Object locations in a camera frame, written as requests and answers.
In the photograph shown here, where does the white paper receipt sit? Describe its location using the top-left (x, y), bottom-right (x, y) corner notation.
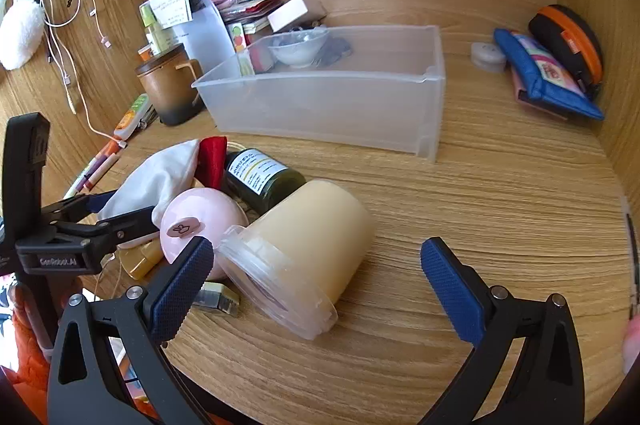
top-left (151, 0), bottom-right (194, 29)

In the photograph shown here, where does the pale green bottle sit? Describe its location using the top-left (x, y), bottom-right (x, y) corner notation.
top-left (139, 2), bottom-right (168, 56)

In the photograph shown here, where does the wooden desktop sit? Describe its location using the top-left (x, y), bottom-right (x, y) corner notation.
top-left (0, 25), bottom-right (631, 425)

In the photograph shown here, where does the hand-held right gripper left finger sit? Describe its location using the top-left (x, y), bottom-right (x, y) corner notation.
top-left (47, 236), bottom-right (216, 425)

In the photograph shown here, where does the white fluffy pompom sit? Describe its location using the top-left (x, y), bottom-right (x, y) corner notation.
top-left (0, 0), bottom-right (47, 70)

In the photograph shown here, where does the brown mug with lid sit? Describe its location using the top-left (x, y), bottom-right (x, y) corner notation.
top-left (136, 44), bottom-right (205, 127)

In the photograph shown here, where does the yellow sunscreen tube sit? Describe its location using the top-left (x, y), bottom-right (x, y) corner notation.
top-left (117, 240), bottom-right (166, 281)

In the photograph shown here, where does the white orange marker pen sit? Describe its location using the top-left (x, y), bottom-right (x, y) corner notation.
top-left (62, 140), bottom-right (126, 198)

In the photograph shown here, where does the pink charging cable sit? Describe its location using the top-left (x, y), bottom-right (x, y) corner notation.
top-left (85, 0), bottom-right (112, 50)

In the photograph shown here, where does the person's left forearm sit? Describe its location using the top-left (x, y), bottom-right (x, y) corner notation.
top-left (0, 280), bottom-right (51, 406)

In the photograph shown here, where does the black case with orange zipper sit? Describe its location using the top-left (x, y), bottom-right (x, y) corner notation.
top-left (528, 5), bottom-right (603, 98)

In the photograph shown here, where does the white bowl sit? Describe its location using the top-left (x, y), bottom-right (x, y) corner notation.
top-left (267, 30), bottom-right (330, 68)

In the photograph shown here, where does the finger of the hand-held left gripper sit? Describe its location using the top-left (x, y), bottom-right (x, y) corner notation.
top-left (42, 191), bottom-right (116, 224)
top-left (57, 206), bottom-right (161, 252)

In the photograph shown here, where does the white round container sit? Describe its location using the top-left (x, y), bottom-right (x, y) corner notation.
top-left (470, 41), bottom-right (508, 74)

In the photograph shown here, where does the cream jar with clear lid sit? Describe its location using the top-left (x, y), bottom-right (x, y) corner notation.
top-left (217, 179), bottom-right (377, 341)

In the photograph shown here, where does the pile of red packets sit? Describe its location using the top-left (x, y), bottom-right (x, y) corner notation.
top-left (207, 0), bottom-right (287, 26)

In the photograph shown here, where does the white cardboard box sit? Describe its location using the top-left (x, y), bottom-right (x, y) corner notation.
top-left (267, 0), bottom-right (308, 33)

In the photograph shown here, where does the white box with coloured dots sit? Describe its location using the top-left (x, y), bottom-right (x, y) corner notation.
top-left (227, 22), bottom-right (256, 78)

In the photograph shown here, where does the green spray bottle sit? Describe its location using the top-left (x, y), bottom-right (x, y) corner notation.
top-left (223, 148), bottom-right (307, 216)

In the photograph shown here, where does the pink wallet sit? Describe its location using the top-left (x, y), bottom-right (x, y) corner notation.
top-left (511, 67), bottom-right (568, 120)

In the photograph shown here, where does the clear plastic storage bin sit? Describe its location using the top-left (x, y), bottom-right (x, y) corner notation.
top-left (191, 25), bottom-right (447, 164)

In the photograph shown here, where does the blue fabric pouch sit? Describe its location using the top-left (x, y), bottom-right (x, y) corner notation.
top-left (494, 27), bottom-right (606, 120)

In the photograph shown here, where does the white cloth pouch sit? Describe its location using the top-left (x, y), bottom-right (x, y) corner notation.
top-left (97, 139), bottom-right (201, 231)

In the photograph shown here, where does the pink round case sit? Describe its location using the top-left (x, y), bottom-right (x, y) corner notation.
top-left (159, 187), bottom-right (249, 282)

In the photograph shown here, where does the red velvet pouch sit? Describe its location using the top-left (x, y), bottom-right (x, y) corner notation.
top-left (194, 136), bottom-right (228, 192)

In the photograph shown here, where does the white charging cable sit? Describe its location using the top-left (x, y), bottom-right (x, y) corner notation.
top-left (30, 0), bottom-right (128, 144)

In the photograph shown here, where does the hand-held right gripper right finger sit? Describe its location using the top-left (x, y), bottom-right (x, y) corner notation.
top-left (420, 236), bottom-right (586, 425)

